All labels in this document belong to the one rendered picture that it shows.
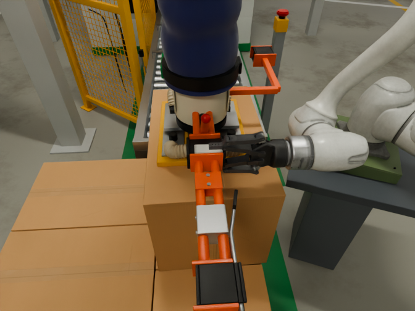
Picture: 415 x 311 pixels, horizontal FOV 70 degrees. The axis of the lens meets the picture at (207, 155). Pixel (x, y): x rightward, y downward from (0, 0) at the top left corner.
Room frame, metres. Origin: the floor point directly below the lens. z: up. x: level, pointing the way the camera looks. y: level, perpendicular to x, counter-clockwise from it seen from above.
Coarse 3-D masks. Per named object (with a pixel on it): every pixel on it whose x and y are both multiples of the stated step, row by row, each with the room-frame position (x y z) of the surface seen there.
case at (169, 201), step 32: (160, 96) 1.03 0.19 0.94; (256, 128) 0.83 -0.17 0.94; (160, 192) 0.54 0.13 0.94; (192, 192) 0.54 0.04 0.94; (224, 192) 0.54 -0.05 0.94; (256, 192) 0.54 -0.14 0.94; (160, 224) 0.49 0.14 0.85; (192, 224) 0.50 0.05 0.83; (256, 224) 0.52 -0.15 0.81; (160, 256) 0.49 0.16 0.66; (192, 256) 0.50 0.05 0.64; (256, 256) 0.52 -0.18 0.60
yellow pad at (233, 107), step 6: (234, 102) 0.96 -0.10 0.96; (228, 108) 0.88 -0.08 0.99; (234, 108) 0.92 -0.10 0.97; (240, 120) 0.85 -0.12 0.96; (240, 126) 0.81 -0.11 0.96; (216, 132) 0.78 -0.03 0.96; (222, 132) 0.78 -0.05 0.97; (228, 132) 0.75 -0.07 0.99; (234, 132) 0.75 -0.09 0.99; (240, 132) 0.78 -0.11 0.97; (228, 156) 0.66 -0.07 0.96
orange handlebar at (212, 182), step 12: (264, 60) 1.07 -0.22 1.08; (276, 84) 0.89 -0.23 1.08; (216, 168) 0.49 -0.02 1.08; (204, 180) 0.45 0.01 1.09; (216, 180) 0.45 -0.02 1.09; (204, 192) 0.43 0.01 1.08; (216, 192) 0.42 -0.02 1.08; (204, 204) 0.39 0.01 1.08; (204, 240) 0.30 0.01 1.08; (228, 240) 0.31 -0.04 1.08; (204, 252) 0.28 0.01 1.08; (228, 252) 0.28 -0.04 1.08
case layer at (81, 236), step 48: (48, 192) 0.87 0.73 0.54; (96, 192) 0.87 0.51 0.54; (48, 240) 0.62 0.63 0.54; (96, 240) 0.62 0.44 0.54; (144, 240) 0.62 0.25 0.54; (0, 288) 0.43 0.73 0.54; (48, 288) 0.43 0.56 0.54; (96, 288) 0.43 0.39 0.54; (144, 288) 0.43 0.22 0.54; (192, 288) 0.43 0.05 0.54
